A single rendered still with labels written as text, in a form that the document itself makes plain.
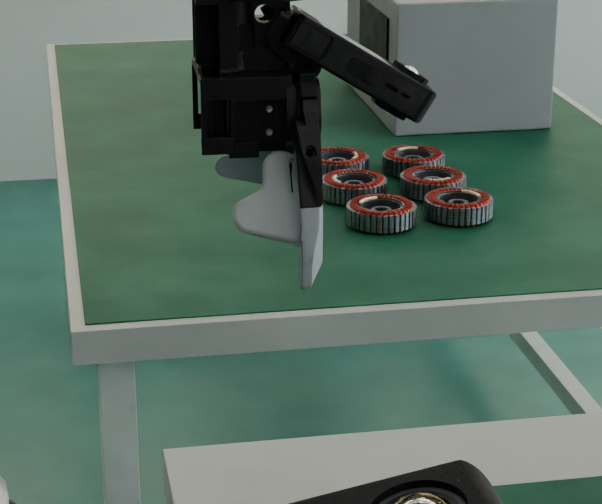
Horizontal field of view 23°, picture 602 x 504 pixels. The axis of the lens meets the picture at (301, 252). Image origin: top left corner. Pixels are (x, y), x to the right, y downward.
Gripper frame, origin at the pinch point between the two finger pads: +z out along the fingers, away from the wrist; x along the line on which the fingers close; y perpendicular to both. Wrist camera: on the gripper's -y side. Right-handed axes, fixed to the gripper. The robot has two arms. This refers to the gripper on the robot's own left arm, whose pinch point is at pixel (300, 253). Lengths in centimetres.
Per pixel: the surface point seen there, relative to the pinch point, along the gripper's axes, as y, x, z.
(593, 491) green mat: -36, -32, 40
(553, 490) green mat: -32, -33, 40
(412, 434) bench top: -20, -48, 40
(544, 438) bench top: -35, -45, 40
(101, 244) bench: 13, -117, 40
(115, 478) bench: 13, -87, 65
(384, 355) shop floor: -57, -233, 115
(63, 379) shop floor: 23, -231, 115
